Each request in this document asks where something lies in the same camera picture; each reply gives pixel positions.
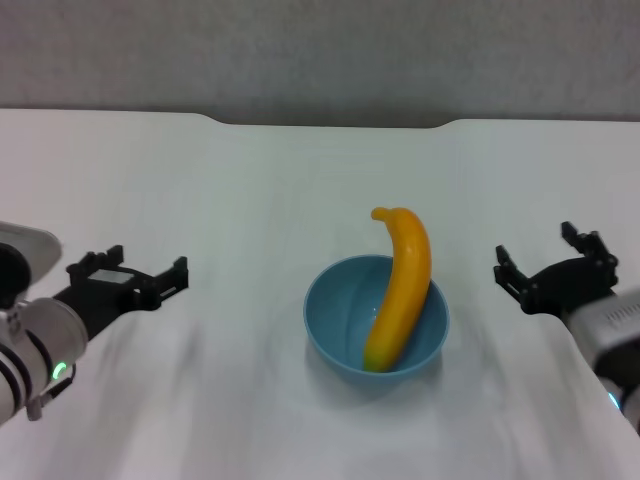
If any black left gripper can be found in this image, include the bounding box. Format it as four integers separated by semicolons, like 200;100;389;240
51;244;190;344

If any left arm black cable plug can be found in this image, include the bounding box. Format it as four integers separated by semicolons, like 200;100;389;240
26;367;77;422

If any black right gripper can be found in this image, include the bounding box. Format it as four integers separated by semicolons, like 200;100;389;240
493;221;620;320

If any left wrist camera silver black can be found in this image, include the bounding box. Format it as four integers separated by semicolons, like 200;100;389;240
0;221;64;312

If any yellow banana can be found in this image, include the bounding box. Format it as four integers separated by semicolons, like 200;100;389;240
362;205;433;374

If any blue bowl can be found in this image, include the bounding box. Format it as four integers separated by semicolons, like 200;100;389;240
302;254;450;389

